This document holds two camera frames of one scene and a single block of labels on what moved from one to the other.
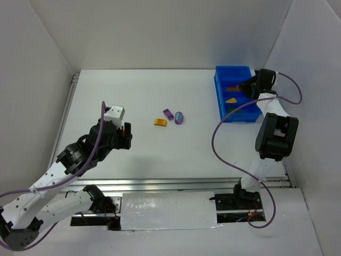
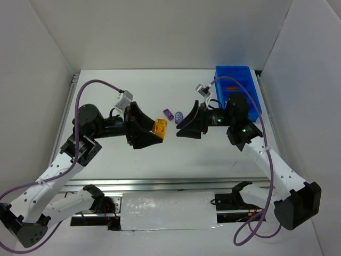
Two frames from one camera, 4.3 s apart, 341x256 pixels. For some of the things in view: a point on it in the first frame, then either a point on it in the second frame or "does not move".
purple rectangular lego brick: x=169 y=114 does not move
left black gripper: x=127 y=135 → x=128 y=127
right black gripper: x=253 y=87 → x=202 y=120
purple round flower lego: x=178 y=118 does not move
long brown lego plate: x=232 y=88 does not move
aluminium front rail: x=172 y=185 does not move
